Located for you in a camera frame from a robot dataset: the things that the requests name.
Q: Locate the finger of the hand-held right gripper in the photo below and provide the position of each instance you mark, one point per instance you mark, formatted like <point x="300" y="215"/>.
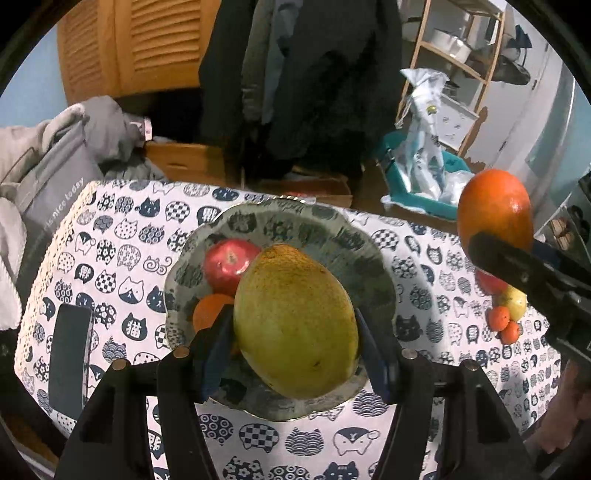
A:
<point x="508" y="263"/>

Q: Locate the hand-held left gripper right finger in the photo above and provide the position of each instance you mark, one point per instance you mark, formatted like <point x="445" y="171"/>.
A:
<point x="376" y="360"/>

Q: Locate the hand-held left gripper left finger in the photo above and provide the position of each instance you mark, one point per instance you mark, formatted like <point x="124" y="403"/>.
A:
<point x="217" y="350"/>

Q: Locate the red apple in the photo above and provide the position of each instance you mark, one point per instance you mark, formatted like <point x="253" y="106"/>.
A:
<point x="226" y="265"/>
<point x="489" y="284"/>

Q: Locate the bright yellow lemon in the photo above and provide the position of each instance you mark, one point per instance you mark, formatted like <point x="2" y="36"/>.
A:
<point x="515" y="302"/>

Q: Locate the large orange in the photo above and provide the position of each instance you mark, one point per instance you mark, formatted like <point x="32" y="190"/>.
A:
<point x="496" y="207"/>
<point x="210" y="309"/>

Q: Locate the small mandarin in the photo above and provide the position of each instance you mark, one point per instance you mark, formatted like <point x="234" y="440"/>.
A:
<point x="510" y="332"/>
<point x="499" y="317"/>

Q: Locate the patterned ceramic bowl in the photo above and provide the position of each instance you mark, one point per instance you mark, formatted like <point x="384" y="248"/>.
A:
<point x="323" y="230"/>

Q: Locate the person's right hand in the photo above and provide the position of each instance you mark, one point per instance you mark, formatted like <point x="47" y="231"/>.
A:
<point x="575" y="406"/>

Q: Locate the clear plastic bag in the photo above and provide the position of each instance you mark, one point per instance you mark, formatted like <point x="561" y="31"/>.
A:
<point x="457" y="184"/>

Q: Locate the teal box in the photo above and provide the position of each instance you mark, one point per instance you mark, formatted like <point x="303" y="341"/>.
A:
<point x="415" y="205"/>

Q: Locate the cat print tablecloth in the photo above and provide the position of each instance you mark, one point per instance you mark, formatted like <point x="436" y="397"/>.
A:
<point x="138" y="240"/>

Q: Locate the white door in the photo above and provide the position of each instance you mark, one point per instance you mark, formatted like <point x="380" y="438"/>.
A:
<point x="508" y="120"/>

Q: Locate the black phone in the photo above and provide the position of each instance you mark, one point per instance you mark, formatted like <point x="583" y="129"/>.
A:
<point x="69" y="360"/>

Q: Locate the white rice bag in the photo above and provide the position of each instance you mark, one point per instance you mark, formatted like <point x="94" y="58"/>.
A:
<point x="427" y="138"/>

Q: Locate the white perforated basket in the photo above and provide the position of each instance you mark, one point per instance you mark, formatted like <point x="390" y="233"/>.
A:
<point x="457" y="122"/>

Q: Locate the brown cardboard box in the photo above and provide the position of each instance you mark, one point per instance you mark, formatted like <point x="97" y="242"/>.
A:
<point x="371" y="194"/>

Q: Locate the flattened cardboard box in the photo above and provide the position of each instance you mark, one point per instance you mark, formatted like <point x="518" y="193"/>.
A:
<point x="323" y="191"/>

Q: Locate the grey hanging bag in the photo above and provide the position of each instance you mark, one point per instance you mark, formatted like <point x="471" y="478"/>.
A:
<point x="512" y="69"/>

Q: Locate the wooden crate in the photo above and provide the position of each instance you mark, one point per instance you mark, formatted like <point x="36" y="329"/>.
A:
<point x="184" y="159"/>

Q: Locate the wooden shelf rack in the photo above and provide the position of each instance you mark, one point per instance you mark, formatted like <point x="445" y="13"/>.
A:
<point x="455" y="63"/>

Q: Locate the white cooking pot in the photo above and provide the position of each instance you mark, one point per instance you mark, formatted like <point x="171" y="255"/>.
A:
<point x="448" y="44"/>

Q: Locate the grey fabric bag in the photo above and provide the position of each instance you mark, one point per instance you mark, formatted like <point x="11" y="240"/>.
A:
<point x="60" y="184"/>

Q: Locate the pile of grey clothes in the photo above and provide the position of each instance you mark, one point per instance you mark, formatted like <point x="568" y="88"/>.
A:
<point x="115" y="129"/>

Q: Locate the black hanging coat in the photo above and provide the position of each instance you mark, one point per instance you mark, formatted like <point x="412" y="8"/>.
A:
<point x="323" y="92"/>

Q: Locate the wooden louvre doors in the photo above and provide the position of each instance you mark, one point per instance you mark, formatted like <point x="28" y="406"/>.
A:
<point x="152" y="46"/>

